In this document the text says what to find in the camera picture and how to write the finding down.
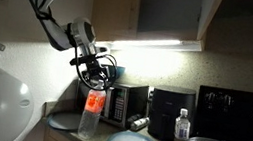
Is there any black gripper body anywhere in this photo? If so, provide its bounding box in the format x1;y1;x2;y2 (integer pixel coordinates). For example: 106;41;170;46
69;50;106;78

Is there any clear bottle with red label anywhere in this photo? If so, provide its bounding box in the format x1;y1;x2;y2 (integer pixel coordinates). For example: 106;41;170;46
76;78;110;141

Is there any long under-cabinet light bar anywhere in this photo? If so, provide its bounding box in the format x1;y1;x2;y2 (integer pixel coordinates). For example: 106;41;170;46
94;26;205;64

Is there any open cabinet door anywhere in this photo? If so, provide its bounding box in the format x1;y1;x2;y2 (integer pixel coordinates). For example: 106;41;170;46
87;0;143;48

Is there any small bottle with white cap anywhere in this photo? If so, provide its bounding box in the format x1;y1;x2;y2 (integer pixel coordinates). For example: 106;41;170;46
172;106;194;141

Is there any black and silver microwave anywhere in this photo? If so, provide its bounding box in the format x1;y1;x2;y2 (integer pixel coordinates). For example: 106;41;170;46
73;75;150;132

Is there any gray round plate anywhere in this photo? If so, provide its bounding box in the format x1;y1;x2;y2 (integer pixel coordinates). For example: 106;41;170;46
45;108;84;134

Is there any black stove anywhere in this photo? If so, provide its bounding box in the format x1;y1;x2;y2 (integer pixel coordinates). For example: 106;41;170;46
190;83;253;141

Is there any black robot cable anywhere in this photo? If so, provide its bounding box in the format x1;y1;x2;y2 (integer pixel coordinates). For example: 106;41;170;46
10;0;129;94

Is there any open wooden wall cabinet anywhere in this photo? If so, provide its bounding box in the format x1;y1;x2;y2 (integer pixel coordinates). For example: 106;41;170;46
134;0;226;57

